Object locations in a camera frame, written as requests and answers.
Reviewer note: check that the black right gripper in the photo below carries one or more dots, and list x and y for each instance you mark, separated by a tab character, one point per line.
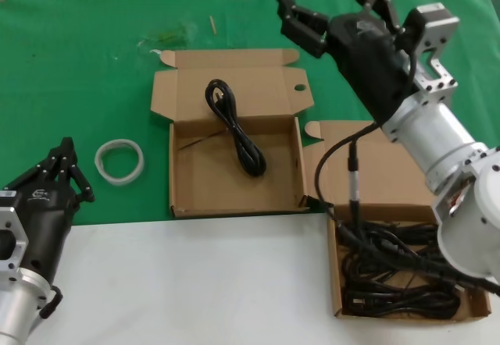
367	56

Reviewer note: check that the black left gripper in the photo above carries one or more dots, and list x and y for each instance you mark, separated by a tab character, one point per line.
43	220

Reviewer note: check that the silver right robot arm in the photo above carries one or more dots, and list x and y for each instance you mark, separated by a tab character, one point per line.
441	138

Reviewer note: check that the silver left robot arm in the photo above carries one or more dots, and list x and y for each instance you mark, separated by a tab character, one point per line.
15	306

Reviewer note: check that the open cardboard box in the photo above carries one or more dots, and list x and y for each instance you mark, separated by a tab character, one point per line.
386	173
203	181

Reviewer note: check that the clear tape roll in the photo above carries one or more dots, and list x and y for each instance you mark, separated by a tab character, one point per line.
117	181

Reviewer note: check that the green table cloth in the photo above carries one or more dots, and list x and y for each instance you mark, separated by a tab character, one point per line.
78	68

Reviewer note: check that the long wooden stick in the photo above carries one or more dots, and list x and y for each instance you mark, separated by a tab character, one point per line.
212	25

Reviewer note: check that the clear tape residue patch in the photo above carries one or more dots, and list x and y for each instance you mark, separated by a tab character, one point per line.
168	37

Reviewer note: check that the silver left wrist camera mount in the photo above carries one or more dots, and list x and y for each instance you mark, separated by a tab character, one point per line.
11	220

